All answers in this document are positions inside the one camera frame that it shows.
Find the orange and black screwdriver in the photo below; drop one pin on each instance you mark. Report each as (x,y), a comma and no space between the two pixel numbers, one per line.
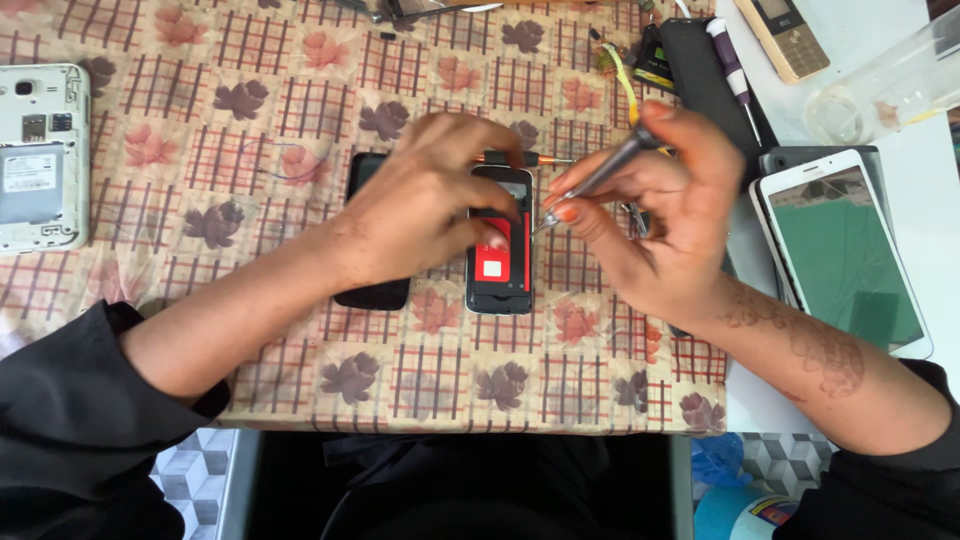
(551,160)

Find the white phone without back cover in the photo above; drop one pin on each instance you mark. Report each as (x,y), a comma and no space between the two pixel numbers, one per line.
(41,150)

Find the person's black right sleeve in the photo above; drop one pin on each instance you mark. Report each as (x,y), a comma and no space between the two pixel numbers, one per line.
(885,487)

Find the phone with red battery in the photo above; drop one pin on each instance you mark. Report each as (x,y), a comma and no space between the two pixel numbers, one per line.
(501,289)

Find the black phone case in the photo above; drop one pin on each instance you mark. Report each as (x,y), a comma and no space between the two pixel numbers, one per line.
(694,82)

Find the blue plastic bag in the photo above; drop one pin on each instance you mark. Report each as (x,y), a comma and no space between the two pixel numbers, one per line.
(712,459)

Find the person's black lap clothing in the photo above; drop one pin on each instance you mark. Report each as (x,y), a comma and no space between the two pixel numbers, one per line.
(465,487)

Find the yellow cleaning brush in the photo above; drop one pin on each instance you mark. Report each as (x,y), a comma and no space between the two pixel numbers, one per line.
(622,75)

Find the black battery with yellow label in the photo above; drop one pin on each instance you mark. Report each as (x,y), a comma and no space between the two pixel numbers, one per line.
(654,64)

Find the purple and white screwdriver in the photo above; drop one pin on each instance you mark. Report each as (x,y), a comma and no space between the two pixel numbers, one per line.
(731,67)

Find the person's left hand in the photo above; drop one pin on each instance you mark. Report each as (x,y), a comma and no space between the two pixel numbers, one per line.
(412,202)

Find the floral checked tablecloth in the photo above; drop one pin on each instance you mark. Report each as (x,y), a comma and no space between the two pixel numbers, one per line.
(225,75)

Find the grey metal precision screwdriver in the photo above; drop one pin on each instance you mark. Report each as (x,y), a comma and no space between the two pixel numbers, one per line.
(600,176)

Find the gold keypad phone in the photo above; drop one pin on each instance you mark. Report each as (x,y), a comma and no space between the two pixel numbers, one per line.
(784,37)

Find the metal tweezers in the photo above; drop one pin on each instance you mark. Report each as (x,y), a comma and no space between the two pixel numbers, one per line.
(420,10)

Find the white smartphone with cracked screen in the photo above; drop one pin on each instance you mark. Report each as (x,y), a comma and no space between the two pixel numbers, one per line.
(840,255)

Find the black phone back cover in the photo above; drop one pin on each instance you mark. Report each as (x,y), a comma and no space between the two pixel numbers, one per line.
(375,294)

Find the person's black left sleeve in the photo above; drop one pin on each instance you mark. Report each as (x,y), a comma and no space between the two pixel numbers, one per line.
(82,435)

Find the clear plastic container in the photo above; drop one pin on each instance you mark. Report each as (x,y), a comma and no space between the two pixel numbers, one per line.
(885,94)

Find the person's black sleeve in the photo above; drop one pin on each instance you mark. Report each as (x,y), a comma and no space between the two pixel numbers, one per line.
(82,435)
(885,487)

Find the person's right hand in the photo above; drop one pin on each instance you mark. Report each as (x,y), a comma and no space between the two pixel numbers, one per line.
(675,225)

